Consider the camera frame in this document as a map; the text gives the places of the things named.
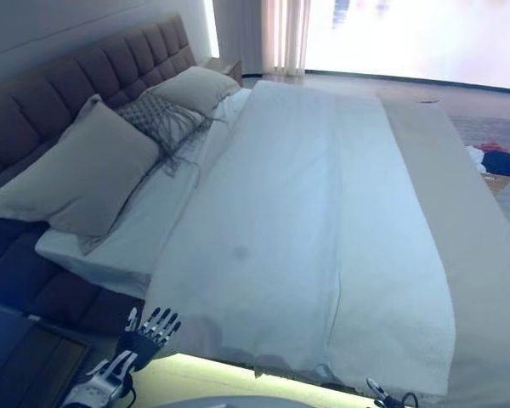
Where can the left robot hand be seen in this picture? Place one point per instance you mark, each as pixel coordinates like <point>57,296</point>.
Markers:
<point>142,344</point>

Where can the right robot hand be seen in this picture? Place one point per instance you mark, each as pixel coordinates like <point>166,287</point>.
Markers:
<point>382,399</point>

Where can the white duvet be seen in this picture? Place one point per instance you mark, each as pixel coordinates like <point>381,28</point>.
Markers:
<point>302,234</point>

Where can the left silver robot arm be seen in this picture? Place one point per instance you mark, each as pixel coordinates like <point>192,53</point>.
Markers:
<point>98,382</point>

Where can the wooden nightstand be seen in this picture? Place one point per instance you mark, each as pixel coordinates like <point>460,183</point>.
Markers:
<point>25,361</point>

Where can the silver robot torso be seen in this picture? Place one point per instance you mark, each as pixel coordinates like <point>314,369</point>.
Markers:
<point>259,403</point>

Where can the white sheeted mattress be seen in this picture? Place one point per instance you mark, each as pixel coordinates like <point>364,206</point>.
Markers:
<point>166,200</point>

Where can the large beige pillow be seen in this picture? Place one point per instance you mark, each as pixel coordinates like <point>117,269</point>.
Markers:
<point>81,178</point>

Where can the grey macrame fringed pillow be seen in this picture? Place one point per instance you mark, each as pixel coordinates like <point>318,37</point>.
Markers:
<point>161,119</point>

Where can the wooden laundry basket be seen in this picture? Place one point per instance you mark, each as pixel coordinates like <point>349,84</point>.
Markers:
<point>497,183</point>

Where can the small beige pillow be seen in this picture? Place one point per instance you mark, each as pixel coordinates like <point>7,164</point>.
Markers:
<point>195,89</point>

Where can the red and black clothes pile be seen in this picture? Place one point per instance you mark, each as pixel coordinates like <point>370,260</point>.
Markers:
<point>497,159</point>

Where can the small wooden bedside table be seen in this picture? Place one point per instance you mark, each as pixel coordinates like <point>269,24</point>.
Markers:
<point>227,68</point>

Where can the beige striped curtain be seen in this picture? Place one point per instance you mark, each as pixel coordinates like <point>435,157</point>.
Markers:
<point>285,34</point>

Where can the brown upholstered bed frame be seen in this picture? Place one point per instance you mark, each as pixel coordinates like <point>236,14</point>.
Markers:
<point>68,85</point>

